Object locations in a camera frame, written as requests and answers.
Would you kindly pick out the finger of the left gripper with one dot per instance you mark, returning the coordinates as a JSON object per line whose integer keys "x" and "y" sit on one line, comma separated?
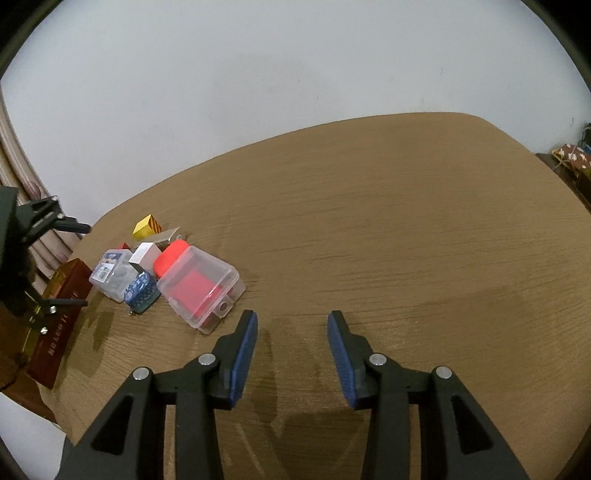
{"x": 71, "y": 225}

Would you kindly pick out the silver metal rectangular case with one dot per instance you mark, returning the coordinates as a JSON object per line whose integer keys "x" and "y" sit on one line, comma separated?
{"x": 164, "y": 238}

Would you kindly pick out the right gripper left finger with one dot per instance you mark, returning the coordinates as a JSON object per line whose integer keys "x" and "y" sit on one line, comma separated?
{"x": 126, "y": 439}

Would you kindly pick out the yellow striped cube box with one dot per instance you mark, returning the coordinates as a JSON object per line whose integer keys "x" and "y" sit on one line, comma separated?
{"x": 146, "y": 227}

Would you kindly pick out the dark side cabinet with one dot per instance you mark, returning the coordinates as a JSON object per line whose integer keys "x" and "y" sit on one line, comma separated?
{"x": 579, "y": 184}

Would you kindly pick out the brown floral pouch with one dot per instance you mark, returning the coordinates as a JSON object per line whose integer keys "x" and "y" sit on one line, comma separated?
{"x": 574, "y": 158}

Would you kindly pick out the dark red gold tin box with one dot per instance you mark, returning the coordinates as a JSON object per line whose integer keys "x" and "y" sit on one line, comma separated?
{"x": 46, "y": 340}

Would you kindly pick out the red rounded square case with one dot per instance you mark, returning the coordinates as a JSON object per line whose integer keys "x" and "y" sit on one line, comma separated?
{"x": 168, "y": 257}

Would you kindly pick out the white zigzag cube box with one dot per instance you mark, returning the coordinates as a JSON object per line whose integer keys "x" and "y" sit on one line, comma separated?
{"x": 144, "y": 257}

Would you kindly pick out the clear box with pink pad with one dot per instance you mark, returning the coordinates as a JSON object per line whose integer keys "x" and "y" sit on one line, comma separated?
{"x": 201, "y": 288}

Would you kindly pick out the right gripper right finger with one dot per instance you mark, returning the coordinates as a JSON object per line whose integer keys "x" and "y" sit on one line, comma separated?
{"x": 458, "y": 439}

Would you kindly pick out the clear labelled plastic box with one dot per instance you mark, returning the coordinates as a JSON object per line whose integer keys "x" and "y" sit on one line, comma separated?
{"x": 113, "y": 274}

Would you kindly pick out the blue patterned small tin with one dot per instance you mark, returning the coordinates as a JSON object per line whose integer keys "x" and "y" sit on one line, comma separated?
{"x": 141, "y": 293}

